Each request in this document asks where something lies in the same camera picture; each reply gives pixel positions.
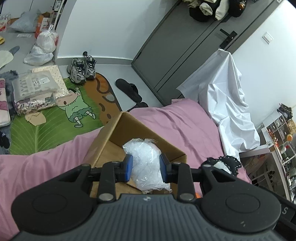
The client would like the black door handle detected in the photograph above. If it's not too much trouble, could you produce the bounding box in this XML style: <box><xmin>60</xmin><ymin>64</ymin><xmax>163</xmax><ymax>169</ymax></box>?
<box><xmin>220</xmin><ymin>29</ymin><xmax>237</xmax><ymax>50</ymax></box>

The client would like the pink bed sheet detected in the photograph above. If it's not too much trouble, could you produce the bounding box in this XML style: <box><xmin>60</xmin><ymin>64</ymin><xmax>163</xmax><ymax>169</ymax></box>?
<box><xmin>0</xmin><ymin>98</ymin><xmax>253</xmax><ymax>235</ymax></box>

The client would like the green cartoon floor mat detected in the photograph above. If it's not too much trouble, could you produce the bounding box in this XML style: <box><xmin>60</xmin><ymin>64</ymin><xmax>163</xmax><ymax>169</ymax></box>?
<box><xmin>10</xmin><ymin>73</ymin><xmax>121</xmax><ymax>155</ymax></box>

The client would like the orange cardboard box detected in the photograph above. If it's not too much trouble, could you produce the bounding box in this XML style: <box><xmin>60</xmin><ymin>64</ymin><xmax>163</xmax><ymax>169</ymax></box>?
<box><xmin>35</xmin><ymin>12</ymin><xmax>55</xmax><ymax>38</ymax></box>

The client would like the black lace white pouch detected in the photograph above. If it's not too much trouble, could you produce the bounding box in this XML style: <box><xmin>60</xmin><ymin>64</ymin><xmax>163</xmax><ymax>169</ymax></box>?
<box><xmin>202</xmin><ymin>156</ymin><xmax>242</xmax><ymax>176</ymax></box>

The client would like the white drawer organizer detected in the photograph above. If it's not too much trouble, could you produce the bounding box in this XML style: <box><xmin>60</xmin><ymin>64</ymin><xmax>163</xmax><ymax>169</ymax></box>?
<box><xmin>263</xmin><ymin>111</ymin><xmax>290</xmax><ymax>142</ymax></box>

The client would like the grey sneaker left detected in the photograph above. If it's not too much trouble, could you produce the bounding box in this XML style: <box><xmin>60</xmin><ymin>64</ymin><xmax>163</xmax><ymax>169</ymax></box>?
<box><xmin>67</xmin><ymin>58</ymin><xmax>86</xmax><ymax>85</ymax></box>

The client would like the white draped cloth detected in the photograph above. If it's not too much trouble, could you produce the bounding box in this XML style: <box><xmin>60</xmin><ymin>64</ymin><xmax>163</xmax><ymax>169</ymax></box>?
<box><xmin>177</xmin><ymin>49</ymin><xmax>260</xmax><ymax>158</ymax></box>

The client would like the packaged bedding bundle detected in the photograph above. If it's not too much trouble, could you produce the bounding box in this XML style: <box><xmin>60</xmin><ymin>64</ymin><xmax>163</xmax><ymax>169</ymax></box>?
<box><xmin>12</xmin><ymin>65</ymin><xmax>70</xmax><ymax>116</ymax></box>

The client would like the grey door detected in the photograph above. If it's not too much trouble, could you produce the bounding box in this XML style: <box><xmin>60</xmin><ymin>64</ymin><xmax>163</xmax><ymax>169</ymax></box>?
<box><xmin>132</xmin><ymin>1</ymin><xmax>280</xmax><ymax>105</ymax></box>

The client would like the pink cartoon cushion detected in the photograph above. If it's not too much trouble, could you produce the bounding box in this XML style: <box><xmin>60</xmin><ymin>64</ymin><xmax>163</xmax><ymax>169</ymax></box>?
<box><xmin>0</xmin><ymin>78</ymin><xmax>11</xmax><ymax>128</ymax></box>

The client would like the brown cardboard box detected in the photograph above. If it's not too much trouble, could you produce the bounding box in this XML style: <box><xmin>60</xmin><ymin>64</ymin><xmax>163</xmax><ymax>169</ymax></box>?
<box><xmin>83</xmin><ymin>113</ymin><xmax>187</xmax><ymax>196</ymax></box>

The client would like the grey sneaker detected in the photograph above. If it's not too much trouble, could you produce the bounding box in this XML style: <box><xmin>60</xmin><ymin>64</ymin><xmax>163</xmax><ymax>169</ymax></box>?
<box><xmin>67</xmin><ymin>58</ymin><xmax>86</xmax><ymax>85</ymax></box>
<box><xmin>84</xmin><ymin>56</ymin><xmax>96</xmax><ymax>80</ymax></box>

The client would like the black slipper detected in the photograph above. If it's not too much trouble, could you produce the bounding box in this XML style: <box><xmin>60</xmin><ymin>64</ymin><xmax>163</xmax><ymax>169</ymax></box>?
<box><xmin>115</xmin><ymin>78</ymin><xmax>149</xmax><ymax>111</ymax></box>

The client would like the grey sneaker right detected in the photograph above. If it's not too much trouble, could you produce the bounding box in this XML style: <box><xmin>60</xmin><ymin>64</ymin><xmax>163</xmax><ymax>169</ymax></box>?
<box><xmin>84</xmin><ymin>56</ymin><xmax>96</xmax><ymax>80</ymax></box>

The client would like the white plastic bag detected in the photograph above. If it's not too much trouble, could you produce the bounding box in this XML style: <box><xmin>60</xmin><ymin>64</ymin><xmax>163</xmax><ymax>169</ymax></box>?
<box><xmin>23</xmin><ymin>24</ymin><xmax>59</xmax><ymax>66</ymax></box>

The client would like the clear bag white filling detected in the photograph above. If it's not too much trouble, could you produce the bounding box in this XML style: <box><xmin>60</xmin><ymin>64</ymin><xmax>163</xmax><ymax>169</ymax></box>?
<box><xmin>122</xmin><ymin>138</ymin><xmax>171</xmax><ymax>194</ymax></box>

